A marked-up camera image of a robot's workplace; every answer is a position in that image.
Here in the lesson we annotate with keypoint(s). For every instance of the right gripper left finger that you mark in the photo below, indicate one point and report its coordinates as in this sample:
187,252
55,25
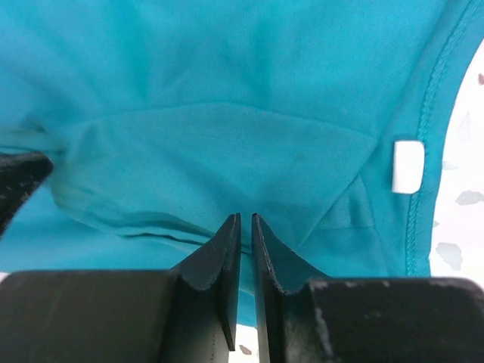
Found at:
187,313

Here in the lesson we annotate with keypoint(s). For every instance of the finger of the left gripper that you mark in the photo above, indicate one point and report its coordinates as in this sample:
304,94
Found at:
21,175

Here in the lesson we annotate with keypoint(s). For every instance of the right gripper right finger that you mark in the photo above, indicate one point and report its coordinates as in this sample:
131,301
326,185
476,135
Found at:
303,315

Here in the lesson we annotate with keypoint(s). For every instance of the teal t shirt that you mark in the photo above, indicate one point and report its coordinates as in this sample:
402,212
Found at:
162,118

